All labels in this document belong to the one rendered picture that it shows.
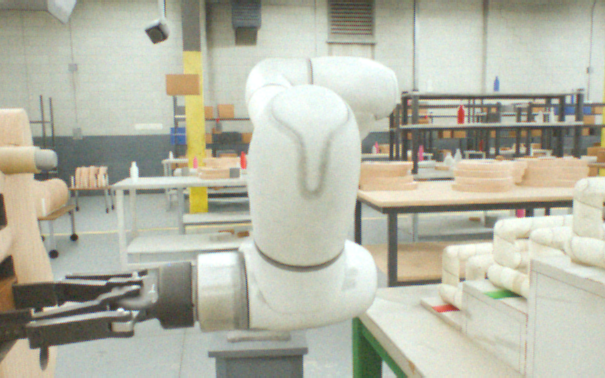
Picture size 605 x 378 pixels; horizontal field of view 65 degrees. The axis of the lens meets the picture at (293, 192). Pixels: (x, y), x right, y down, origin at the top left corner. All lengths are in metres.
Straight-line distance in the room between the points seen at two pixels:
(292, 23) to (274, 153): 11.70
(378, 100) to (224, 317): 0.62
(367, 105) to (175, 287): 0.62
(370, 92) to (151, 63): 10.92
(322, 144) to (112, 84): 11.51
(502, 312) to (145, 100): 11.22
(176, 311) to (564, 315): 0.47
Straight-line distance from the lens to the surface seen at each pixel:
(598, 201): 0.70
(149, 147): 11.69
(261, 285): 0.52
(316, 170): 0.42
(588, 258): 0.69
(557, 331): 0.71
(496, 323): 0.81
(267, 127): 0.43
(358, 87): 1.00
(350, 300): 0.55
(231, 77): 11.72
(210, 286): 0.53
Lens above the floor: 1.27
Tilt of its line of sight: 7 degrees down
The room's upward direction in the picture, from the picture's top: 1 degrees counter-clockwise
